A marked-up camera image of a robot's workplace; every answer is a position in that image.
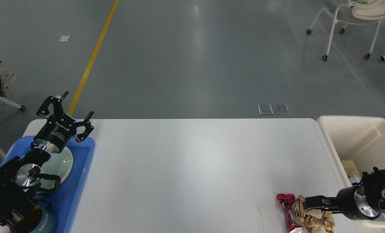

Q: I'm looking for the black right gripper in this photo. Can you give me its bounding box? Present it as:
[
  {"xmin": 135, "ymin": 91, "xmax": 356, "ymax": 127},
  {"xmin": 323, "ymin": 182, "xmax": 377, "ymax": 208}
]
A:
[{"xmin": 302, "ymin": 186, "xmax": 380, "ymax": 221}]

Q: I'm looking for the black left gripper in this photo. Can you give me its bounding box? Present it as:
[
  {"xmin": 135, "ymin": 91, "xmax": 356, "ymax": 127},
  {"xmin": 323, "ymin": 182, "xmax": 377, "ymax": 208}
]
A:
[{"xmin": 34, "ymin": 92, "xmax": 95, "ymax": 154}]

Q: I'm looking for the brown paper ball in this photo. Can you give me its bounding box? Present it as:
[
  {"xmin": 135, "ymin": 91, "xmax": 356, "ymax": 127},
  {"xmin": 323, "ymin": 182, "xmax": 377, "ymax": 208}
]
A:
[{"xmin": 293, "ymin": 195, "xmax": 335, "ymax": 233}]

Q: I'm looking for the red white crushed can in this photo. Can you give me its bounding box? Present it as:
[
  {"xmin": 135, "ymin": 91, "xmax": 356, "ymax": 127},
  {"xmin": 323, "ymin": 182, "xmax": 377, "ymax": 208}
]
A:
[{"xmin": 276, "ymin": 193, "xmax": 304, "ymax": 233}]

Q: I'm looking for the light green plate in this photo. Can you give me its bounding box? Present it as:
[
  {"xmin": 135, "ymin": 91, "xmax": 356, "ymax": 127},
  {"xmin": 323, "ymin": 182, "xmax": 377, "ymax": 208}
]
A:
[{"xmin": 40, "ymin": 147, "xmax": 74, "ymax": 171}]

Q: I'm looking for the large brown paper bag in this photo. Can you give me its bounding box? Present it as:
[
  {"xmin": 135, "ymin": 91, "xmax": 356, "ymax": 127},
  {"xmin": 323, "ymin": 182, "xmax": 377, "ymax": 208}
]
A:
[{"xmin": 341, "ymin": 160, "xmax": 361, "ymax": 177}]

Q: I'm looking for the dark green mug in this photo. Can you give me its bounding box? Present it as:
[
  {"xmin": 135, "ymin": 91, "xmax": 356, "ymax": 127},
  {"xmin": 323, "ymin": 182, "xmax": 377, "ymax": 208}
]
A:
[{"xmin": 10, "ymin": 202, "xmax": 58, "ymax": 233}]

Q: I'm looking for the pink ribbed mug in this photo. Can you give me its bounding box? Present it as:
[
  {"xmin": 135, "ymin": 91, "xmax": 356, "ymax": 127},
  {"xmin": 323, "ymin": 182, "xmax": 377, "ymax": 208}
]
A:
[{"xmin": 0, "ymin": 226, "xmax": 11, "ymax": 233}]

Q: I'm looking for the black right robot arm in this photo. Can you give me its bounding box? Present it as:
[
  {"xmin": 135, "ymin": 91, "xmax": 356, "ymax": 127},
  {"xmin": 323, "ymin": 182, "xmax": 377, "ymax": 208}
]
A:
[{"xmin": 302, "ymin": 167, "xmax": 385, "ymax": 221}]

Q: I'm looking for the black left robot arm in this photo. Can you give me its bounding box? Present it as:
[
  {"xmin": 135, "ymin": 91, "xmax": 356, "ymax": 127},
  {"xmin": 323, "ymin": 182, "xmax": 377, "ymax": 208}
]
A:
[{"xmin": 0, "ymin": 92, "xmax": 94, "ymax": 233}]

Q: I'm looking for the pink plate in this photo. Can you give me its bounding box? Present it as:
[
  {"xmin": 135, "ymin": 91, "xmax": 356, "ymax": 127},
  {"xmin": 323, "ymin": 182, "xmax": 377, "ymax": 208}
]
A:
[{"xmin": 36, "ymin": 168, "xmax": 71, "ymax": 192}]

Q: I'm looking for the beige plastic bin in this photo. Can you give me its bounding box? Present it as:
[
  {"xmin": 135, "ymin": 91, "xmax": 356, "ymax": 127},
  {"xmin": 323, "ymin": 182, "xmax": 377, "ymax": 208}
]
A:
[{"xmin": 317, "ymin": 116, "xmax": 385, "ymax": 230}]

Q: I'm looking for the right floor outlet plate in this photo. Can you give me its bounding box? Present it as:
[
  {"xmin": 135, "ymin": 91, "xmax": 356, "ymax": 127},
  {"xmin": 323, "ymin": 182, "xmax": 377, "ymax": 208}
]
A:
[{"xmin": 274, "ymin": 104, "xmax": 290, "ymax": 115}]

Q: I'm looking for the floor outlet plate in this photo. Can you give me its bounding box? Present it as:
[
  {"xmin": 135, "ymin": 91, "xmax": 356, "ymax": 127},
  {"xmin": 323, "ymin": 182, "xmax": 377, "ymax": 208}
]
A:
[
  {"xmin": 274, "ymin": 104, "xmax": 290, "ymax": 115},
  {"xmin": 257, "ymin": 104, "xmax": 274, "ymax": 115}
]

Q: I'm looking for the left floor outlet plate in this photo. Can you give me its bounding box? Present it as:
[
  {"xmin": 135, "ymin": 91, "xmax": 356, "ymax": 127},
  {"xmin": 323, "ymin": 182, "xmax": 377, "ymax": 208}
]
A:
[{"xmin": 257, "ymin": 104, "xmax": 274, "ymax": 115}]

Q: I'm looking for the white chair on casters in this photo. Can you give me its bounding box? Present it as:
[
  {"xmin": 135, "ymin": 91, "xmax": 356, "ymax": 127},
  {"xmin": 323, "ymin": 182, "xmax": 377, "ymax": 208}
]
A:
[{"xmin": 306, "ymin": 0, "xmax": 385, "ymax": 61}]

